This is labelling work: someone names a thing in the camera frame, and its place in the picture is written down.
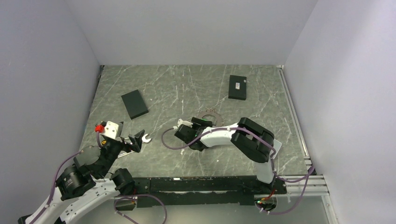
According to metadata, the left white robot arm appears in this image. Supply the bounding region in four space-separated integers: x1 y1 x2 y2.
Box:
17 130 147 224

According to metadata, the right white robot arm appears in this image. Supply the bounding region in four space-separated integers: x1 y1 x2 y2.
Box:
173 117 282 194

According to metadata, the silver open-end wrench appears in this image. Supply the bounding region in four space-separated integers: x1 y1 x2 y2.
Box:
118 133 152 158

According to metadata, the black flat box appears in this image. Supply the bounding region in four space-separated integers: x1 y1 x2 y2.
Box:
121 90 149 119

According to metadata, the black box with label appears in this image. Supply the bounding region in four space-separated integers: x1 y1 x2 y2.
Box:
228 75 247 100

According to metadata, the translucent plastic lid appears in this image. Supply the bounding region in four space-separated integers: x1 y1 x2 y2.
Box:
270 139 282 159

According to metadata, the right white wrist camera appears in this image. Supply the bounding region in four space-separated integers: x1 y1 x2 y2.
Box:
173 119 193 130

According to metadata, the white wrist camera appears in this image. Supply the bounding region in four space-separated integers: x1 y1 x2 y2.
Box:
173 119 193 130
95 121 123 139

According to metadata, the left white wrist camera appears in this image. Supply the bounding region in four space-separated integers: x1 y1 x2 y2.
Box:
95 121 123 139

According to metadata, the black base frame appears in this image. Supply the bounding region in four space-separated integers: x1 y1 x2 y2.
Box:
120 175 287 205

